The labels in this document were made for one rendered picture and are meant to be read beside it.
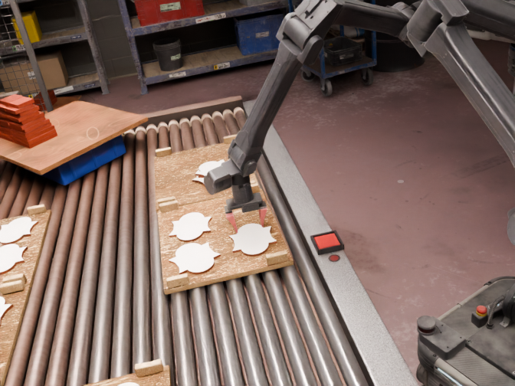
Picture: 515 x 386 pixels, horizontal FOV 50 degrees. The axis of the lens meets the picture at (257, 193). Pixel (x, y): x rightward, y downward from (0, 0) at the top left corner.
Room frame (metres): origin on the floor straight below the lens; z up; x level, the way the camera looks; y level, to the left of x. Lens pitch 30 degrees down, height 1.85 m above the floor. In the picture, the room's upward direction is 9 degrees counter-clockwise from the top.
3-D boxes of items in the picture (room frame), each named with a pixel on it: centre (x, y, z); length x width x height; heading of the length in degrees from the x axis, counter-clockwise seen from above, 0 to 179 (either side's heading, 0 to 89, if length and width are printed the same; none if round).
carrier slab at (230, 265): (1.35, 0.13, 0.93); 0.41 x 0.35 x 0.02; 7
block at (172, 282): (1.14, 0.24, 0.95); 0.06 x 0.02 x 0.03; 97
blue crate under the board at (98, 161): (2.06, 0.71, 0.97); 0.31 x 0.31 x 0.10; 46
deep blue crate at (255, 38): (6.04, -0.29, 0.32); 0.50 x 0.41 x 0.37; 96
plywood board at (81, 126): (2.11, 0.75, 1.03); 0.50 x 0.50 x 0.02; 46
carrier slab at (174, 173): (1.77, 0.18, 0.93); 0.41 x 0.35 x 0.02; 6
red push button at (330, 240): (1.25, -0.17, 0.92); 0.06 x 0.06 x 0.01; 6
